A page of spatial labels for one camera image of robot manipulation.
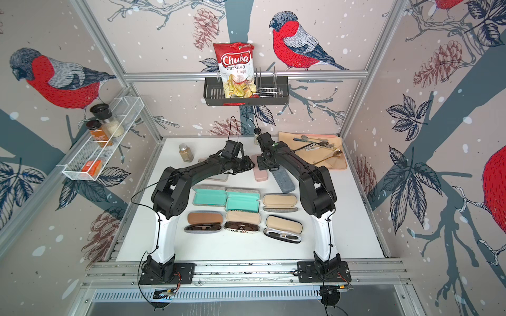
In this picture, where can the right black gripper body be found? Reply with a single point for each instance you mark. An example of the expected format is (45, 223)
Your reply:
(262, 164)

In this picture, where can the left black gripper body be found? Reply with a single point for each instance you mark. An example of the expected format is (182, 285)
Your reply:
(241, 165)

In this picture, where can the pink glasses case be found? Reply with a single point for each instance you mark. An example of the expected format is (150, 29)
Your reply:
(222, 177)
(259, 175)

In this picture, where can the grey teal glasses case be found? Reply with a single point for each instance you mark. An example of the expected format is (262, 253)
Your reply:
(282, 178)

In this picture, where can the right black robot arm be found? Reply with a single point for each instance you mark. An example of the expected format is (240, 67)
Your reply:
(316, 194)

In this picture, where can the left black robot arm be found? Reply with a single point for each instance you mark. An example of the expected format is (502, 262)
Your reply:
(171, 197)

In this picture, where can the beige empty open case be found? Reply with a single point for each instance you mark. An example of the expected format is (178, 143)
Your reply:
(280, 203)

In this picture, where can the patterned case with sunglasses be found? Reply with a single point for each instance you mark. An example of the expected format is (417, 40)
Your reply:
(242, 222)

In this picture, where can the brown case with sunglasses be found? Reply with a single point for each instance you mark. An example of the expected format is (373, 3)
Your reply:
(204, 222)

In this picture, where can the black case with glasses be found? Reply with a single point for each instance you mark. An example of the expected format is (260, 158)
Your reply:
(283, 229)

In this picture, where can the iridescent cutlery piece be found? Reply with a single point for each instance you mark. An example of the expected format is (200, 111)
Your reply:
(299, 140)

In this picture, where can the silver spoon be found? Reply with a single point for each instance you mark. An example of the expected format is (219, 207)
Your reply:
(307, 139)

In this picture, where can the brown spice jar on table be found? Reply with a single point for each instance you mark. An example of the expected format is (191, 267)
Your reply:
(186, 153)

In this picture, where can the black ladle spoon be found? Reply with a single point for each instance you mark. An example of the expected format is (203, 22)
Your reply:
(322, 144)

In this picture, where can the gold spoon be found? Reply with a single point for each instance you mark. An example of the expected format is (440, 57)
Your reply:
(335, 154)

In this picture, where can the red Chuba chips bag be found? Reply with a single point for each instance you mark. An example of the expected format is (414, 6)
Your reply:
(236, 69)

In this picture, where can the small orange box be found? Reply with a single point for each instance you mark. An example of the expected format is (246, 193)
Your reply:
(92, 167)

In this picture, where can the black lid salt grinder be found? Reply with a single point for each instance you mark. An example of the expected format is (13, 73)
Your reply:
(111, 126)

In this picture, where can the orange spice jar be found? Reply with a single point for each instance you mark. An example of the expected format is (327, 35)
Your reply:
(98, 134)

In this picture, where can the white patterned cutlery handle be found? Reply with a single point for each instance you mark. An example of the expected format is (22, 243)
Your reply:
(312, 147)

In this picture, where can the black wire wall basket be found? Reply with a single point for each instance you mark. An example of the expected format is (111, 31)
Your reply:
(261, 90)

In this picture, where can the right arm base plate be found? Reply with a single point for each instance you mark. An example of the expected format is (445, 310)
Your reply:
(309, 272)

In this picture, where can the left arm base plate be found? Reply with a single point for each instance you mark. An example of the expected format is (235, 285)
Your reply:
(154, 273)

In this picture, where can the white wire wall shelf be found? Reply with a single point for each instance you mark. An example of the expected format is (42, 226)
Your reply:
(126, 110)

